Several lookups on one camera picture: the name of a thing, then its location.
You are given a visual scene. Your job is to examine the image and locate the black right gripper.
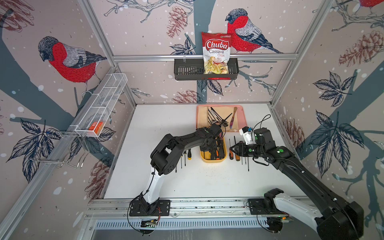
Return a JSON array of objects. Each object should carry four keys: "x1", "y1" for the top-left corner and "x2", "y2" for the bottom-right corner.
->
[{"x1": 228, "y1": 142, "x2": 265, "y2": 158}]

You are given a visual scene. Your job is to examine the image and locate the amber handle black screwdriver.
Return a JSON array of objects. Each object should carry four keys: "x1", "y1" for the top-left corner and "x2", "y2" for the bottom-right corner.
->
[{"x1": 234, "y1": 137, "x2": 241, "y2": 162}]

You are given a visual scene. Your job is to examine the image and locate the orange black small screwdriver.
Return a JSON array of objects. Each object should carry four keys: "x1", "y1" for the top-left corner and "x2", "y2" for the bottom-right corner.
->
[{"x1": 229, "y1": 140, "x2": 234, "y2": 160}]

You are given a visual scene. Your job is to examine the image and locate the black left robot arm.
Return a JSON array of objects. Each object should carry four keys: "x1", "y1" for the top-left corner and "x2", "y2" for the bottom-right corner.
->
[{"x1": 139, "y1": 124, "x2": 224, "y2": 214}]

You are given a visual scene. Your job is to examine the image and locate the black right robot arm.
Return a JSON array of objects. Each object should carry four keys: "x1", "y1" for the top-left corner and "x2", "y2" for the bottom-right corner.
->
[{"x1": 230, "y1": 127, "x2": 364, "y2": 240}]

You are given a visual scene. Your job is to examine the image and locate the yellow plastic storage box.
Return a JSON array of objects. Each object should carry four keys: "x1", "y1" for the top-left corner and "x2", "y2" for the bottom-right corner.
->
[{"x1": 200, "y1": 133, "x2": 228, "y2": 163}]

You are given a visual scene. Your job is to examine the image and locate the black cutlery bundle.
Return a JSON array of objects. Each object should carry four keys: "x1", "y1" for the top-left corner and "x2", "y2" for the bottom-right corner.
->
[{"x1": 207, "y1": 107, "x2": 233, "y2": 128}]

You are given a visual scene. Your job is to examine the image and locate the pink plastic tray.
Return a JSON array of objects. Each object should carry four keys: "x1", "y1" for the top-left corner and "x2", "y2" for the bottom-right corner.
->
[{"x1": 196, "y1": 104, "x2": 249, "y2": 133}]

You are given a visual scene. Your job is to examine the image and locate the red Chuba cassava chips bag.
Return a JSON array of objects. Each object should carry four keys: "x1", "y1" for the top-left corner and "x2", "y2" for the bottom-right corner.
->
[{"x1": 202, "y1": 32, "x2": 232, "y2": 75}]

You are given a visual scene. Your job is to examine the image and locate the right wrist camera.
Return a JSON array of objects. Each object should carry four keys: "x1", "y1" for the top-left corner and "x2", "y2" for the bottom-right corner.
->
[{"x1": 239, "y1": 126, "x2": 253, "y2": 145}]

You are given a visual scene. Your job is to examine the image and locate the wooden handled knife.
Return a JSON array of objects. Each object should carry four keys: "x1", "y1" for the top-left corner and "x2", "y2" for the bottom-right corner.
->
[{"x1": 230, "y1": 107, "x2": 238, "y2": 129}]

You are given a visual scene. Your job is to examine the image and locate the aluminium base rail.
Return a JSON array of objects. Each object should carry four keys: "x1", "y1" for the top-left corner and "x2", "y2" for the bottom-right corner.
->
[{"x1": 84, "y1": 197, "x2": 314, "y2": 232}]

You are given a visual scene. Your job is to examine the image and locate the black wall basket shelf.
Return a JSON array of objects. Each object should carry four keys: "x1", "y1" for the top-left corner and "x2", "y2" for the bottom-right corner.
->
[{"x1": 173, "y1": 57, "x2": 240, "y2": 81}]

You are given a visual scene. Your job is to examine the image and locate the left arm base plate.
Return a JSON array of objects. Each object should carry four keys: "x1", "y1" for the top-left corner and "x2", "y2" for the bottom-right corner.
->
[{"x1": 128, "y1": 200, "x2": 171, "y2": 217}]

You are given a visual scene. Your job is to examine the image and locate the orange item in wire shelf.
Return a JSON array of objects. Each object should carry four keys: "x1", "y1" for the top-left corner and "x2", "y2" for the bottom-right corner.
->
[{"x1": 89, "y1": 122, "x2": 104, "y2": 135}]

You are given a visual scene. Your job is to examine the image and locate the white wire mesh shelf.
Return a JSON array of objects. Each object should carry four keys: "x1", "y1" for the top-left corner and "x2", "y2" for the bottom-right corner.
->
[{"x1": 74, "y1": 73, "x2": 128, "y2": 138}]

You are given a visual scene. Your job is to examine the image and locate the metal wall hook rack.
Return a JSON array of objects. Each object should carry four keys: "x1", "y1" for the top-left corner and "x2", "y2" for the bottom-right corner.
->
[{"x1": 30, "y1": 130, "x2": 90, "y2": 169}]

